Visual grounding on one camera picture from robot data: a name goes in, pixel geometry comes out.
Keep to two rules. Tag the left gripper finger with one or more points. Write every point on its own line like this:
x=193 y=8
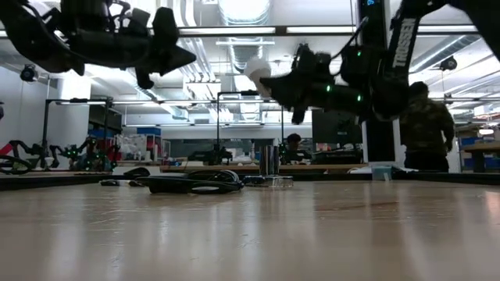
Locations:
x=177 y=54
x=170 y=68

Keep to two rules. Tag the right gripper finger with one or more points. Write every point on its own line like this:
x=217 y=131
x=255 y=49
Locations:
x=281 y=84
x=285 y=101

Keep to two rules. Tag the white frosted lightbulb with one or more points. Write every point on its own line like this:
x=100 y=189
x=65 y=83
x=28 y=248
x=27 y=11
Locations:
x=256 y=70

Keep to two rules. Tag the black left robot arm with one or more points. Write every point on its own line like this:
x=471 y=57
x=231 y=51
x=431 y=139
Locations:
x=27 y=35

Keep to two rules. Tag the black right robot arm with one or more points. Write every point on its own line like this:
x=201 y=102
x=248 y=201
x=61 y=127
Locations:
x=402 y=47

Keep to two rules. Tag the black background robot arm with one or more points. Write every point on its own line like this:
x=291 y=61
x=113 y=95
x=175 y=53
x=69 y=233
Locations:
x=211 y=156
x=19 y=156
x=88 y=154

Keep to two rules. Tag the black monitor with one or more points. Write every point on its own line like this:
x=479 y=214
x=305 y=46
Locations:
x=336 y=132

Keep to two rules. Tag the person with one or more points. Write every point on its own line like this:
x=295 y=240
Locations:
x=426 y=125
x=295 y=146

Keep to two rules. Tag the overhead LED light bar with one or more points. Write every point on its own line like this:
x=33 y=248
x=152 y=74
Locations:
x=234 y=30

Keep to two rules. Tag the blue storage bin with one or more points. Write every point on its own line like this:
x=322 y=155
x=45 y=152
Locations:
x=148 y=131

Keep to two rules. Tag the small blue cup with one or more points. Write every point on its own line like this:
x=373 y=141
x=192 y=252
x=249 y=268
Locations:
x=381 y=173

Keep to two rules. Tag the wooden workbench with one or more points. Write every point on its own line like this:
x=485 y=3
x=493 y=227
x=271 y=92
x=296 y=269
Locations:
x=480 y=147

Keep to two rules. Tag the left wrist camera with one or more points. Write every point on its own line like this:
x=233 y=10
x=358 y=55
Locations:
x=166 y=25

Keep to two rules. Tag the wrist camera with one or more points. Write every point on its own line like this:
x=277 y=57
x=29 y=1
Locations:
x=306 y=58
x=166 y=25

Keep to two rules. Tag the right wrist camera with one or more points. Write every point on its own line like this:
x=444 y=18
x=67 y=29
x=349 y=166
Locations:
x=306 y=58

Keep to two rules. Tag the black ceiling camera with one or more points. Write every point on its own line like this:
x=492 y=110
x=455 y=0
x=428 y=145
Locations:
x=449 y=63
x=28 y=73

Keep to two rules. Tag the black background station frame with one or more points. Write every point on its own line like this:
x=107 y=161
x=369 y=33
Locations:
x=46 y=129

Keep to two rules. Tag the black aluminium table frame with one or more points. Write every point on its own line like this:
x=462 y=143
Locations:
x=449 y=177

